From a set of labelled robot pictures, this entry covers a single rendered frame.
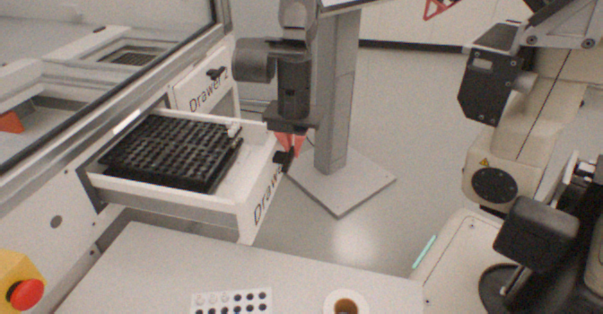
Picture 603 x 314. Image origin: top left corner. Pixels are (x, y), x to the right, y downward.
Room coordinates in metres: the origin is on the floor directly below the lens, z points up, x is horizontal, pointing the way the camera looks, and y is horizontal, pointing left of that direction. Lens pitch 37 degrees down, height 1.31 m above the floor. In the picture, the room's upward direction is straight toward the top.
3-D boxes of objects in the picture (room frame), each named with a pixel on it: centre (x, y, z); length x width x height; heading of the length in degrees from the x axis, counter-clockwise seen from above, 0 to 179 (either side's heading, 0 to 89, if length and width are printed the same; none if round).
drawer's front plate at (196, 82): (0.89, 0.26, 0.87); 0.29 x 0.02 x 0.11; 166
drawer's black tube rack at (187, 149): (0.57, 0.25, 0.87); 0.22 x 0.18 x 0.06; 76
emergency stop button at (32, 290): (0.25, 0.37, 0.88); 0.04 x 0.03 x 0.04; 166
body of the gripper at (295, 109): (0.54, 0.01, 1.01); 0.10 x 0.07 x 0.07; 76
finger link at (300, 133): (0.54, 0.02, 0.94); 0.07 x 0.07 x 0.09; 76
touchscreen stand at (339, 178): (1.50, -0.21, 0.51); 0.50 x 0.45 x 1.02; 39
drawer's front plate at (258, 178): (0.52, 0.06, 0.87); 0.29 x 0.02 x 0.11; 166
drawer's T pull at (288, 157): (0.51, 0.03, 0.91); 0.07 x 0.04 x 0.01; 166
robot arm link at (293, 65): (0.54, 0.01, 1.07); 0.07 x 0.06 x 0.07; 81
